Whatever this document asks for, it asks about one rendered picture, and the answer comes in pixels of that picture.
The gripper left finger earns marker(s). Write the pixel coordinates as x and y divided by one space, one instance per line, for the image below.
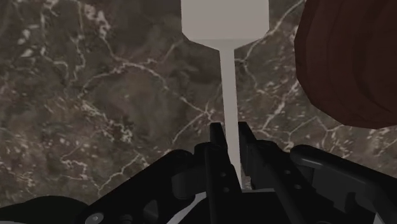
217 173

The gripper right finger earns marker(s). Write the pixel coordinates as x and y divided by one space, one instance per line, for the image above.
279 173

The grey spatula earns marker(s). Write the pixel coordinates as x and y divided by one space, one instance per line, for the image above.
228 77

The dark red-brown bowl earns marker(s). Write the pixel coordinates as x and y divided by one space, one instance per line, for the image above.
350 62

